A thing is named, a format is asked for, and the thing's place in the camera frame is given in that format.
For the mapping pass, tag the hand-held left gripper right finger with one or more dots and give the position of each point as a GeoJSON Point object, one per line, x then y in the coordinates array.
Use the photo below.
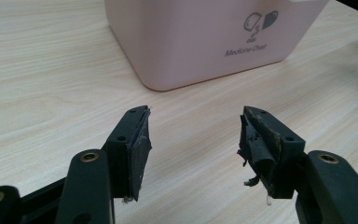
{"type": "Point", "coordinates": [276, 146]}

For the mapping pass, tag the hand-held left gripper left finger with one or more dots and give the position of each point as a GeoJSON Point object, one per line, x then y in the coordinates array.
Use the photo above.
{"type": "Point", "coordinates": [127, 155]}

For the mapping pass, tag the pink plastic medicine box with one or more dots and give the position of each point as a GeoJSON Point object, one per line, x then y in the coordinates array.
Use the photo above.
{"type": "Point", "coordinates": [183, 40]}

